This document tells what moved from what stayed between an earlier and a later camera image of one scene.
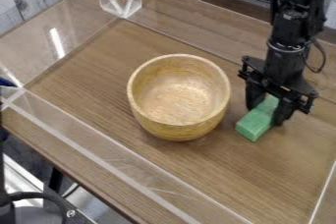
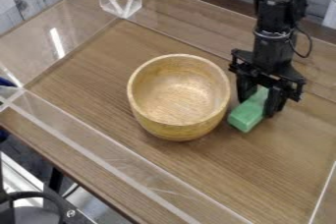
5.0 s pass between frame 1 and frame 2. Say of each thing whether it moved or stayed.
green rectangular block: moved
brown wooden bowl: stayed
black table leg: stayed
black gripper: moved
